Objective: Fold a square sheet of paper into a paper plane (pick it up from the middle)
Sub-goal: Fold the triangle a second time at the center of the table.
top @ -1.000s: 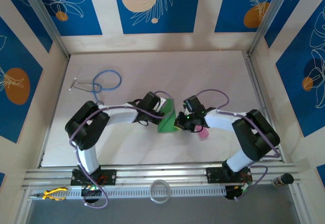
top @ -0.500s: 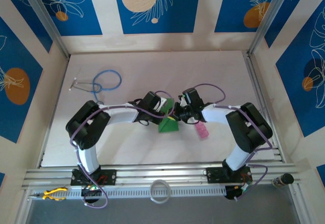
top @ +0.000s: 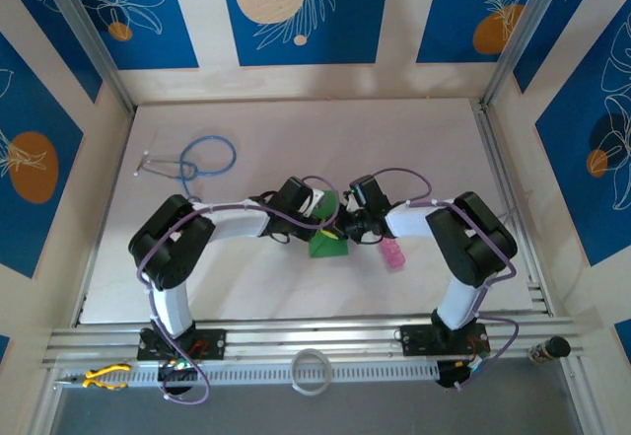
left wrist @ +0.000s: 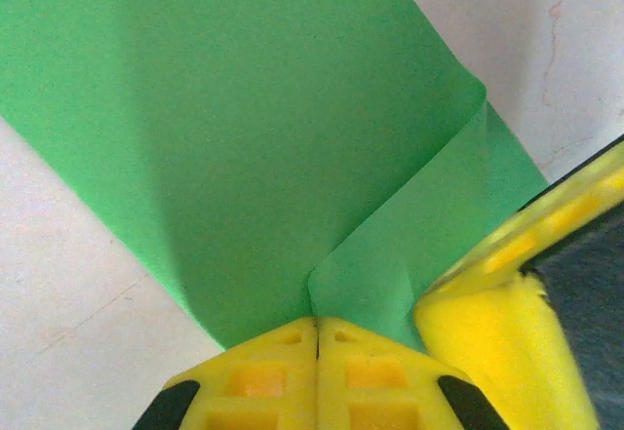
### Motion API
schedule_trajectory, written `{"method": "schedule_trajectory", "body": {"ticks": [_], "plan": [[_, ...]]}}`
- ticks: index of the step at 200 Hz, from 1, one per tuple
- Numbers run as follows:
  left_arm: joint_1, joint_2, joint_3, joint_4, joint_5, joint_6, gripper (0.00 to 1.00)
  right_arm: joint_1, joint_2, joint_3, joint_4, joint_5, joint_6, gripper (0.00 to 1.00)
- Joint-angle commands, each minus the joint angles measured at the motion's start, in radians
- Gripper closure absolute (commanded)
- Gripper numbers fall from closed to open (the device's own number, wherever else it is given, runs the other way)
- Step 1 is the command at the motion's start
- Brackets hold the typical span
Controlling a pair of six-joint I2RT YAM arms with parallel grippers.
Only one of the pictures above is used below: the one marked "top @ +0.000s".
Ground small green circuit board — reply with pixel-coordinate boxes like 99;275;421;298
462;355;492;375

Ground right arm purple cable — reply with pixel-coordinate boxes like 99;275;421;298
372;167;522;392

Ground yellow handled pliers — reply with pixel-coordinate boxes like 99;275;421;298
53;363;133;391

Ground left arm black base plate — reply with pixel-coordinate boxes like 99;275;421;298
136;326;228;362

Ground blue stethoscope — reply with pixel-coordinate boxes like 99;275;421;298
132;133;238;204

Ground white tape ring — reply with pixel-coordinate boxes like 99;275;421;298
289;348;330;397

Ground aluminium frame leg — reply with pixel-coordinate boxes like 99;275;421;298
561;358;596;435
27;380;63;435

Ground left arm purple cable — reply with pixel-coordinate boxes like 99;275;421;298
135;174;342;404

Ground aluminium table side rail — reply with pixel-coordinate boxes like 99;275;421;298
470;99;553;316

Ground green paper sheet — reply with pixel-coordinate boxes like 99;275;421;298
308;190;352;259

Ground white slotted cable duct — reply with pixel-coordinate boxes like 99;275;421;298
58;359;441;391

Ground aluminium frame post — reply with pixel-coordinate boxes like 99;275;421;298
480;0;568;110
34;0;137;115

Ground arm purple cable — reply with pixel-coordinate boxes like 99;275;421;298
372;167;522;392
135;174;342;404

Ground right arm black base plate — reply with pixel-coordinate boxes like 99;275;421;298
399;324;492;357

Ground aluminium mounting rail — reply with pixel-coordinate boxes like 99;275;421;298
41;314;588;372

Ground small bottle black cap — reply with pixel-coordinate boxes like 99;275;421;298
527;335;572;365

